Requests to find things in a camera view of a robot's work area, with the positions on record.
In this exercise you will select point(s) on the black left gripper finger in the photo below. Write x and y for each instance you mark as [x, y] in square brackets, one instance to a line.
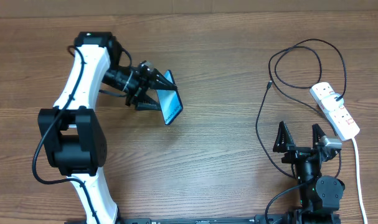
[145, 102]
[159, 81]

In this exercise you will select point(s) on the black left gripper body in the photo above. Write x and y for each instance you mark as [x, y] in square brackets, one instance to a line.
[139, 84]

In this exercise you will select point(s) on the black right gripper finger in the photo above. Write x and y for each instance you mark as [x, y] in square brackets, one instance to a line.
[317, 133]
[284, 141]

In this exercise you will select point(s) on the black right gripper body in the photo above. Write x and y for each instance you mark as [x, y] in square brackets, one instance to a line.
[294, 154]

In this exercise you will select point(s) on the blue Galaxy smartphone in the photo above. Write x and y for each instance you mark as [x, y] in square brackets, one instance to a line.
[170, 101]

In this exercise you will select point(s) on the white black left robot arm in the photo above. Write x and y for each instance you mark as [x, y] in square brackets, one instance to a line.
[71, 135]

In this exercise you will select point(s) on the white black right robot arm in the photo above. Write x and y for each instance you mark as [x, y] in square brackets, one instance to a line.
[320, 194]

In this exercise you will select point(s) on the white charger plug adapter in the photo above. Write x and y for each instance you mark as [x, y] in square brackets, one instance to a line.
[331, 102]

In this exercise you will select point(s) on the white power strip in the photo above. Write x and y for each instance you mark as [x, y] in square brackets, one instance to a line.
[343, 123]

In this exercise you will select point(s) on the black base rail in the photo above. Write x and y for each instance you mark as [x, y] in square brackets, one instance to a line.
[257, 219]

